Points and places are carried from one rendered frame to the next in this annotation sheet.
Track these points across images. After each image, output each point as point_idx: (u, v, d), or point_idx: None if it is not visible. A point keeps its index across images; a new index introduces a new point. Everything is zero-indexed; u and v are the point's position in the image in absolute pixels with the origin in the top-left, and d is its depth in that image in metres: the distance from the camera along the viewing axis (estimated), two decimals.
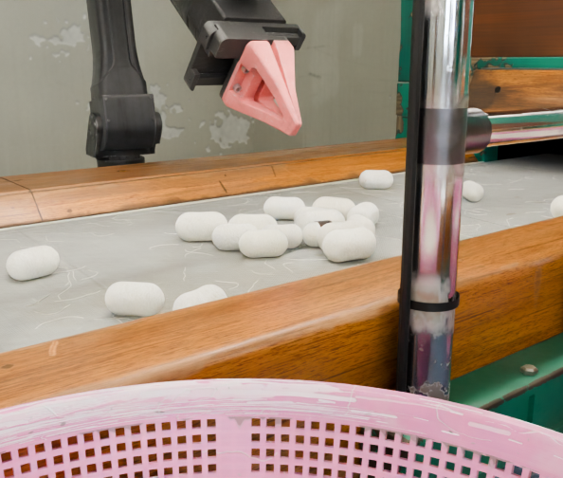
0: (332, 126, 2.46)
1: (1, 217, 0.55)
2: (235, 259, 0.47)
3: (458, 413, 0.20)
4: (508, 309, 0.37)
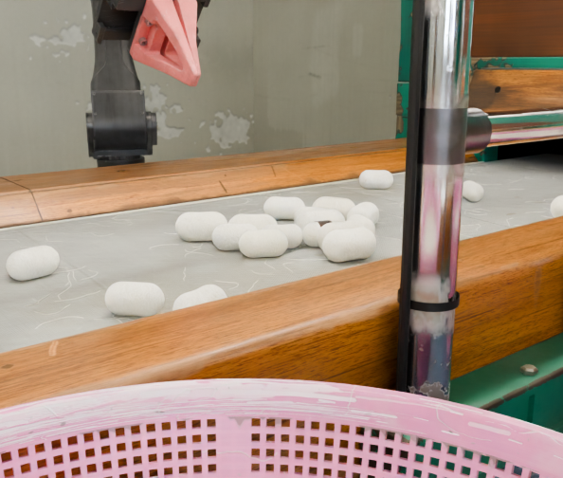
0: (332, 126, 2.46)
1: (1, 217, 0.55)
2: (235, 259, 0.47)
3: (458, 413, 0.20)
4: (508, 309, 0.37)
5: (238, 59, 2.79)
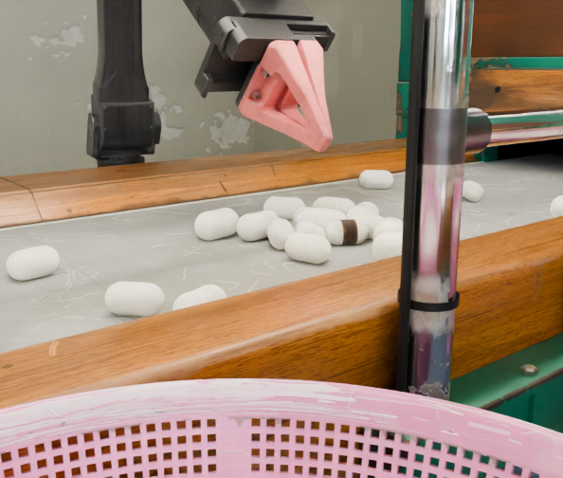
0: (332, 126, 2.46)
1: (1, 217, 0.55)
2: (235, 259, 0.47)
3: (458, 413, 0.20)
4: (508, 309, 0.37)
5: None
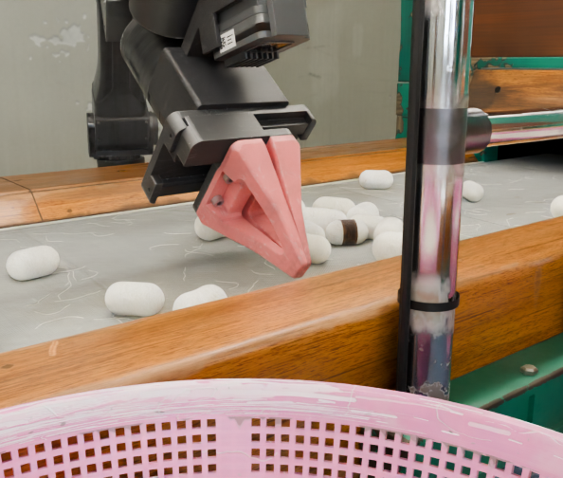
0: (332, 126, 2.46)
1: (1, 217, 0.55)
2: (235, 259, 0.47)
3: (458, 413, 0.20)
4: (508, 309, 0.37)
5: None
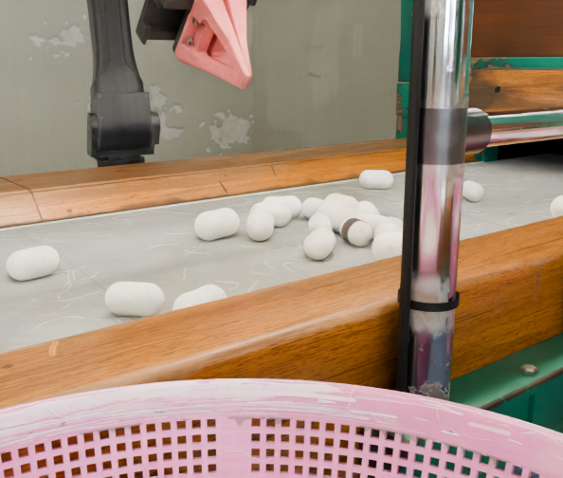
0: (332, 126, 2.46)
1: (1, 217, 0.55)
2: (235, 259, 0.47)
3: (458, 413, 0.20)
4: (508, 309, 0.37)
5: None
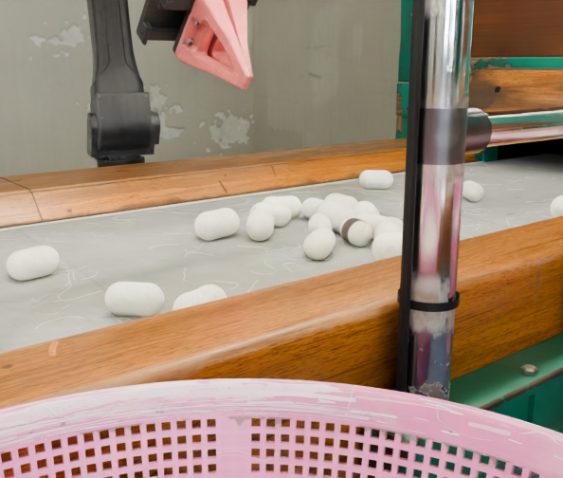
0: (332, 126, 2.46)
1: (1, 217, 0.55)
2: (235, 259, 0.47)
3: (458, 413, 0.20)
4: (508, 309, 0.37)
5: None
